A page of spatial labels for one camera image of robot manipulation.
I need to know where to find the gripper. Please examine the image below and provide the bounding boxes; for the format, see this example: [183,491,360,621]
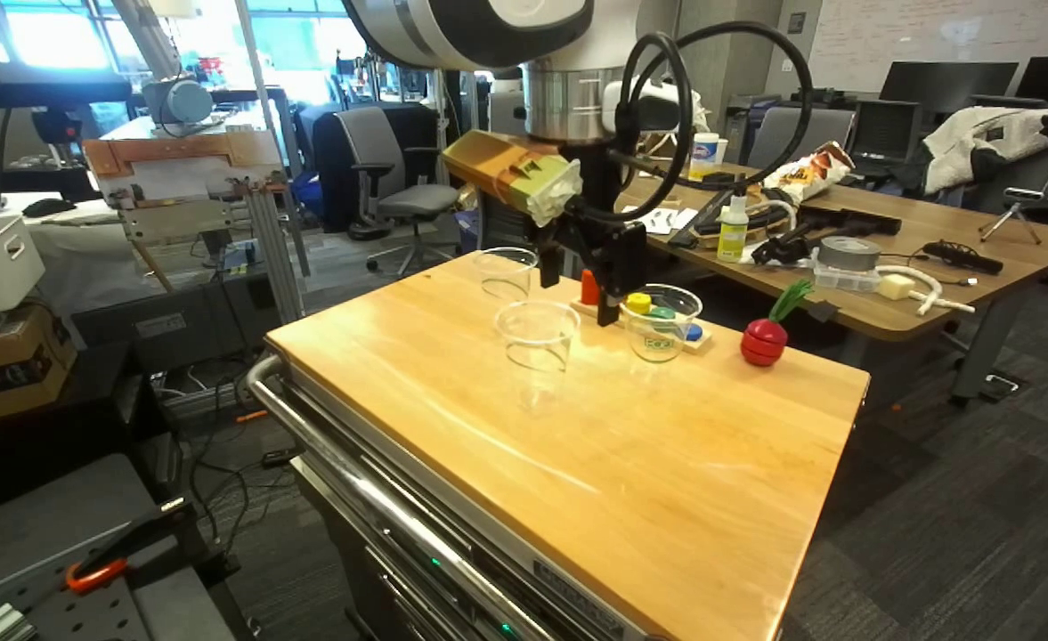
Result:
[528,142,649,328]

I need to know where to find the clear plastic cup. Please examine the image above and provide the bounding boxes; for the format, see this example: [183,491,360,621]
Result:
[494,300,581,412]
[474,247,540,304]

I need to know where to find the clear cup with green print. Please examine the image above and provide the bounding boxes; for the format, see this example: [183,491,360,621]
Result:
[619,283,703,364]

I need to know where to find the wooden toy peg board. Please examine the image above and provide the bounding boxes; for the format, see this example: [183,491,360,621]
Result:
[570,268,713,355]

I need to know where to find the white papers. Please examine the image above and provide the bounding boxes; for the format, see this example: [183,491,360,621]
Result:
[621,204,700,238]

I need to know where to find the spray bottle yellow liquid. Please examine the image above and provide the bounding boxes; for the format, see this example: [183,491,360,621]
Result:
[717,183,751,264]

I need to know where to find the white wipes canister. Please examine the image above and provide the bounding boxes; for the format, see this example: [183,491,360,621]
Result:
[688,132,728,183]

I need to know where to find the red toy radish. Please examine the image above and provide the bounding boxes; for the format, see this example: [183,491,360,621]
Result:
[740,280,815,368]

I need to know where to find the grey office chair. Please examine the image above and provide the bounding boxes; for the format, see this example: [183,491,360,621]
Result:
[334,106,461,278]
[745,106,857,171]

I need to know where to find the steel tool cabinet wooden top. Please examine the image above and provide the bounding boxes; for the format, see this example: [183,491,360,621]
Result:
[246,251,872,641]

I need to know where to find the chips bag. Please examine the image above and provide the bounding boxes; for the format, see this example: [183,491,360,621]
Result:
[761,141,857,207]

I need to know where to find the black tool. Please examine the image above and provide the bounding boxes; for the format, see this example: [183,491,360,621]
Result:
[750,207,904,267]

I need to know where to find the clear plastic box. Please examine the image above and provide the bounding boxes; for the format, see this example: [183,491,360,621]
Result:
[812,264,883,294]

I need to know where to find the wooden desk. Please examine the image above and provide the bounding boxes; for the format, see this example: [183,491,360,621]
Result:
[617,160,1048,409]

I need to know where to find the black handheld device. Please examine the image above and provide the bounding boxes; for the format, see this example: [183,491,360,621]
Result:
[922,239,1005,276]

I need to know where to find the row of monitors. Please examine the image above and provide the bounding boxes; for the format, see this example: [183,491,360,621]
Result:
[851,55,1048,166]

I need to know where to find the whiteboard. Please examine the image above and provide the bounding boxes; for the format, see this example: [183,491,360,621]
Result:
[808,0,1048,95]

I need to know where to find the white jacket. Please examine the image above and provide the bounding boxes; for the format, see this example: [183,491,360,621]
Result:
[922,105,1048,197]

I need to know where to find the small phone tripod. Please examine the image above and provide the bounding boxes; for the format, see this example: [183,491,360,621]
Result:
[978,185,1048,246]

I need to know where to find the cardboard box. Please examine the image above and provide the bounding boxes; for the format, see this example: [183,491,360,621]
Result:
[0,303,80,430]

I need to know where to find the black bench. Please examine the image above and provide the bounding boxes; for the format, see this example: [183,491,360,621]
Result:
[0,452,253,641]

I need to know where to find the grey duct tape roll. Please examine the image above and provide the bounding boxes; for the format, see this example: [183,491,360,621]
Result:
[817,236,883,272]

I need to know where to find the chrome cabinet handle bar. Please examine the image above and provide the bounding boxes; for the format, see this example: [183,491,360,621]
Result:
[246,354,578,641]

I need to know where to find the white cable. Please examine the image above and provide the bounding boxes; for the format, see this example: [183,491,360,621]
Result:
[874,264,978,318]

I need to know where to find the wood and aluminium frame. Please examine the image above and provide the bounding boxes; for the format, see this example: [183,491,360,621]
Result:
[82,132,313,327]

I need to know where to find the black clamp orange handle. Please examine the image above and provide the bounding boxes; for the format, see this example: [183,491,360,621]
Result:
[64,497,215,597]

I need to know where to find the camera on mount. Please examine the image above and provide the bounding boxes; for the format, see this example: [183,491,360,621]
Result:
[0,61,134,145]

